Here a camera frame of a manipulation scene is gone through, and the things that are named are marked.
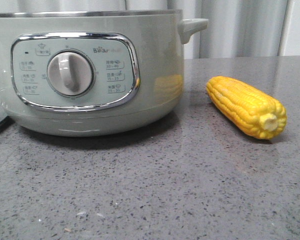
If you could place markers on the yellow corn cob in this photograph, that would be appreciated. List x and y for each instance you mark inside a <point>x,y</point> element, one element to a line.
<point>254,112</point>

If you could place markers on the green electric cooking pot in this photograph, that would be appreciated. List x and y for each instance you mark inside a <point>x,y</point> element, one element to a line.
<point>92,73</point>

